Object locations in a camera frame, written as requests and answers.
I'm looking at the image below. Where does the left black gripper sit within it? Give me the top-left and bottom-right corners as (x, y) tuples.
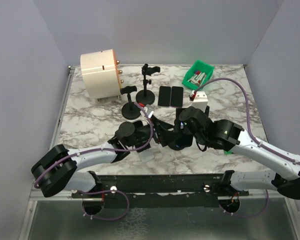
(126, 114), (181, 148)

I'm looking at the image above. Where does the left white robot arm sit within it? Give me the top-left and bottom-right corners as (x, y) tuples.
(31, 117), (181, 198)

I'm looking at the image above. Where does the green capped marker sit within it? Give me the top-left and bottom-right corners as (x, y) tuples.
(223, 150), (233, 155)

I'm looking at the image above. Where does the purple edged black phone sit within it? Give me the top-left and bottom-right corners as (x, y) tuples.
(170, 86), (184, 108)

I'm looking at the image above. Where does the silver edged black phone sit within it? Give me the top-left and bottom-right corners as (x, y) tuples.
(157, 86), (172, 107)

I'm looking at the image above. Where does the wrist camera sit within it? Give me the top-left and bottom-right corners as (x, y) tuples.
(189, 90), (208, 112)
(138, 103), (155, 119)

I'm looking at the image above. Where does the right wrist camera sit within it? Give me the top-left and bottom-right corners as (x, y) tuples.
(189, 90), (208, 112)

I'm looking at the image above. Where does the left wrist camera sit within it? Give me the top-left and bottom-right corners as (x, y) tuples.
(138, 103), (155, 119)

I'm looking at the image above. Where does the cream cylindrical box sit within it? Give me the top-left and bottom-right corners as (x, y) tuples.
(80, 49), (122, 100)

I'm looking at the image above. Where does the black mounting rail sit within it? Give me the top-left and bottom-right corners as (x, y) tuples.
(71, 172), (249, 208)

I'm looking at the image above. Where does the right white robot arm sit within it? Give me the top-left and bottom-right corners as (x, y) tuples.
(178, 106), (300, 200)

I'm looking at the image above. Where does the black phone stand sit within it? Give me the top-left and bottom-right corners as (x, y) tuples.
(120, 85), (141, 120)
(135, 63), (161, 105)

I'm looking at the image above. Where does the silver flat phone stand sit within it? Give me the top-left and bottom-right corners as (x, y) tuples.
(138, 149), (155, 163)

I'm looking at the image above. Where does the green plastic bin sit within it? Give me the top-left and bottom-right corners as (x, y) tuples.
(182, 60), (215, 90)

